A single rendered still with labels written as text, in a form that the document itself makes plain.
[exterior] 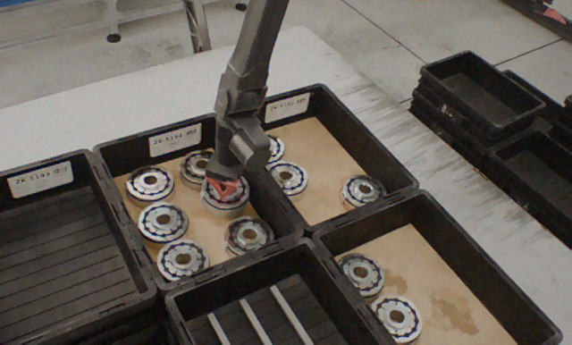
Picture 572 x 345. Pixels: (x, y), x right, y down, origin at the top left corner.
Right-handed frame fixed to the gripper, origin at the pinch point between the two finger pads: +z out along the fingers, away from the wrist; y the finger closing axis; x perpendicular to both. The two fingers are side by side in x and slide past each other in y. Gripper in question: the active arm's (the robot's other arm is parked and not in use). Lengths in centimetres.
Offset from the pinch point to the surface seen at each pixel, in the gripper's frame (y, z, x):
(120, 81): 44, 22, 51
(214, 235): -8.5, 6.6, -0.6
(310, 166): 19.4, 7.4, -14.4
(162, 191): -3.6, 4.1, 13.4
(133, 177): -2.2, 4.3, 20.9
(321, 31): 214, 98, 16
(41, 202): -14.1, 7.0, 36.8
